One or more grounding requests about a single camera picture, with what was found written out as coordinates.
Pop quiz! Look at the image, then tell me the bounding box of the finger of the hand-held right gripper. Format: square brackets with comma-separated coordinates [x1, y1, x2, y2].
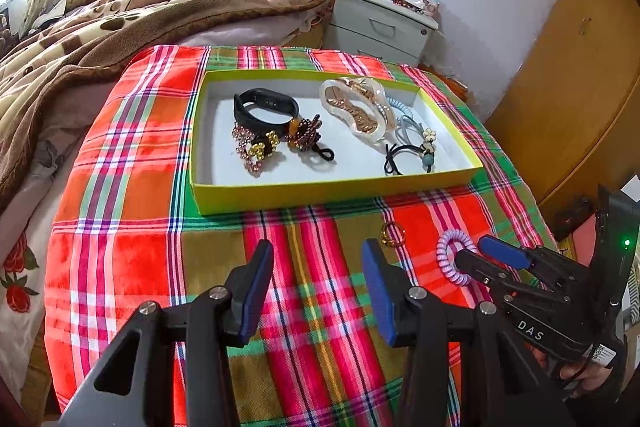
[454, 248, 511, 304]
[477, 234, 543, 272]

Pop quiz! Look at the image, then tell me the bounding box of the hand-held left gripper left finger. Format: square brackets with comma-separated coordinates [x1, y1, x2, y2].
[57, 239, 275, 427]

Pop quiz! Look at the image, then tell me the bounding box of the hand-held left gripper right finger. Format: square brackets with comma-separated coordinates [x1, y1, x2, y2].
[361, 238, 576, 427]

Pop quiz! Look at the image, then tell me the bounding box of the purple spiral hair tie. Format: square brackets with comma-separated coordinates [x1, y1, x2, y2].
[436, 229, 481, 289]

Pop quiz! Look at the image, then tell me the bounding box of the yellow-green cardboard box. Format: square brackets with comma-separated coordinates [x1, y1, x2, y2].
[189, 69, 485, 218]

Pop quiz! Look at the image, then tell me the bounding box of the black hair tie teal bead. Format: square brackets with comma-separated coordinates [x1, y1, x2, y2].
[384, 142, 437, 176]

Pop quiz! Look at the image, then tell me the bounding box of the pink crystal bead bracelet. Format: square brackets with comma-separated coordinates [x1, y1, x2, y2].
[231, 122, 272, 178]

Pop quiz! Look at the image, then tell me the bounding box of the grey hair tie white flower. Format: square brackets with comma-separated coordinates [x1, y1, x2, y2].
[395, 114, 439, 146]

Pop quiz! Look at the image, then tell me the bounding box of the dark red bead bracelet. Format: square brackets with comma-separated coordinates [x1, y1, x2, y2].
[286, 113, 337, 160]

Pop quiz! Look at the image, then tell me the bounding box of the clear plastic hair clip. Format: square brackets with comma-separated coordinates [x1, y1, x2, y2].
[319, 77, 389, 142]

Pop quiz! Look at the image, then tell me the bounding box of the person's right hand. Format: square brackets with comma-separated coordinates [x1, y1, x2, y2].
[530, 346, 622, 404]

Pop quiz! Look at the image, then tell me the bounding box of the pink container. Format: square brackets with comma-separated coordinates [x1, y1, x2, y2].
[570, 209, 607, 254]

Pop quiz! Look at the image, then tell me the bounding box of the plaid blanket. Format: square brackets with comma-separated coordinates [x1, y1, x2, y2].
[44, 44, 562, 427]

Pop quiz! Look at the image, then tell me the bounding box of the black smart band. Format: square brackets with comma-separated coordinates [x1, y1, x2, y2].
[232, 88, 301, 128]

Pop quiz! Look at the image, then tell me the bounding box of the large wooden wardrobe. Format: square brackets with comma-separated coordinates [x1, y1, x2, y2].
[485, 0, 640, 208]

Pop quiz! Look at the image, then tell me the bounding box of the floral bed sheet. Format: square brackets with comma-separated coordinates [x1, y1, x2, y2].
[0, 192, 67, 408]

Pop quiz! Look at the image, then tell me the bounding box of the grey nightstand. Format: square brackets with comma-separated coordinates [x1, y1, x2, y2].
[322, 0, 441, 68]

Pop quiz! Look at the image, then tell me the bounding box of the brown spotted blanket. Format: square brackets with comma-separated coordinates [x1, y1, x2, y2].
[0, 0, 335, 208]

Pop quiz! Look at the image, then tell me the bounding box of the gold ring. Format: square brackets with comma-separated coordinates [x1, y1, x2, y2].
[379, 222, 407, 248]

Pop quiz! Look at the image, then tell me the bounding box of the blue spiral hair tie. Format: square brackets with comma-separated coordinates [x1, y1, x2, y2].
[384, 96, 414, 120]

